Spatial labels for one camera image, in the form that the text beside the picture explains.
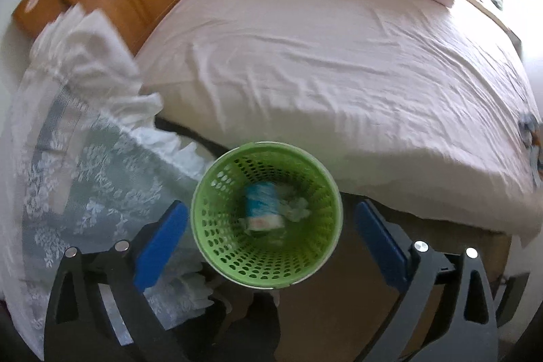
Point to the white ruffled cloth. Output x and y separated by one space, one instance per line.
93 61

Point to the blue white fabric item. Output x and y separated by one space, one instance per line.
532 141

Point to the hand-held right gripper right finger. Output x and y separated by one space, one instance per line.
382 247

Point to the bed with pink sheet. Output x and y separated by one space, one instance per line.
322 82

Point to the beige window ledge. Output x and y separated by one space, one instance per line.
488 8

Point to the crumpled white tissue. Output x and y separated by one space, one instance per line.
299 209

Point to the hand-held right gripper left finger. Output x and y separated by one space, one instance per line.
161 247

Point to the white lace table cover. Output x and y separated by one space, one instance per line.
72 184

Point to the green perforated plastic basket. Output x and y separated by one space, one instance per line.
220 243

